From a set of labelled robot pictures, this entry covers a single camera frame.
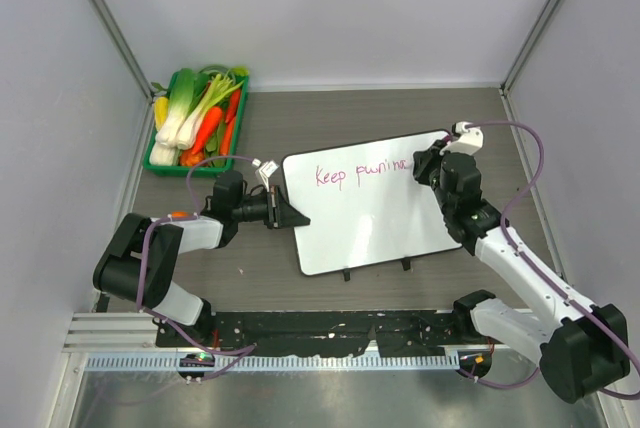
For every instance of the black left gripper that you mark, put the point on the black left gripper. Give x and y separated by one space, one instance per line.
280 214

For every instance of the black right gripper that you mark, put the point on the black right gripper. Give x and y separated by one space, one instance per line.
425 160

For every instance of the white whiteboard with black frame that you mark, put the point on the white whiteboard with black frame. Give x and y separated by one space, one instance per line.
364 205

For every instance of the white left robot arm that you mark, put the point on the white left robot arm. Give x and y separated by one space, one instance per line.
139 262

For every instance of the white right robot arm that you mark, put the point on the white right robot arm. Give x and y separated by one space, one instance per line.
578 347

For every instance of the orange toy tangerine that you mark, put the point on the orange toy tangerine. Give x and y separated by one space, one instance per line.
179 214

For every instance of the orange toy fruit in tray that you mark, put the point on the orange toy fruit in tray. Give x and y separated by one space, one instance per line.
189 158

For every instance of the green plastic tray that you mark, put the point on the green plastic tray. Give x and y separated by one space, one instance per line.
164 161

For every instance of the orange toy carrot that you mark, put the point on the orange toy carrot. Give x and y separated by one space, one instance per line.
208 126

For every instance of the red toy chili pepper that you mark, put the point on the red toy chili pepper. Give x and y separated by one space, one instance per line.
233 104

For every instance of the white green toy leek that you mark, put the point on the white green toy leek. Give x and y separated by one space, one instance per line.
219 88

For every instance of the white green toy bok choy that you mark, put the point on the white green toy bok choy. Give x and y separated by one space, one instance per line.
180 99

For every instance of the yellow toy corn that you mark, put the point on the yellow toy corn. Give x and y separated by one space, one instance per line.
160 109

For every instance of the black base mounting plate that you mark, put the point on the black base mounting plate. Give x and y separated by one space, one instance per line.
326 334

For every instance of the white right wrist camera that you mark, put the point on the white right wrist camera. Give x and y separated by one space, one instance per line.
466 139

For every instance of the white slotted cable duct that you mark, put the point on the white slotted cable duct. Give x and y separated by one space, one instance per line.
370 361

